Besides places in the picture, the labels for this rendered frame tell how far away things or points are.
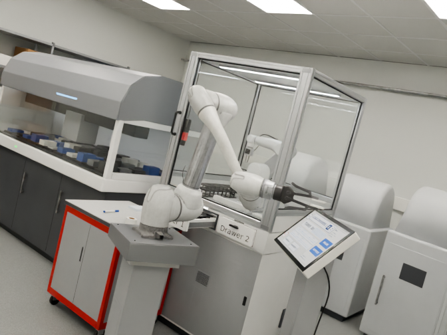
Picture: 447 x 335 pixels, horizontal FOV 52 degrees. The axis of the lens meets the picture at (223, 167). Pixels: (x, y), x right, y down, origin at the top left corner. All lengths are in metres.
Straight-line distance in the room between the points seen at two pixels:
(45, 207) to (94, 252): 1.31
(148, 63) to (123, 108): 4.40
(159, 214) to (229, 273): 0.83
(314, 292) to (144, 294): 0.89
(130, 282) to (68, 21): 5.14
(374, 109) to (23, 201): 4.23
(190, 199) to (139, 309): 0.65
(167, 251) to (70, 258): 1.06
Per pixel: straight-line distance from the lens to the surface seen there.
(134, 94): 3.58
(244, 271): 3.02
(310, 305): 2.48
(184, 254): 2.45
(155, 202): 2.44
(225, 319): 3.16
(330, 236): 2.32
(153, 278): 2.54
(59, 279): 3.42
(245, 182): 2.10
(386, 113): 6.09
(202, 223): 3.03
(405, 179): 5.90
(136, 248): 2.34
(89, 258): 3.14
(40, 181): 4.41
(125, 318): 2.60
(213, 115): 2.31
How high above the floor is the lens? 1.53
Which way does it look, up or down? 5 degrees down
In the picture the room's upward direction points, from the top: 14 degrees clockwise
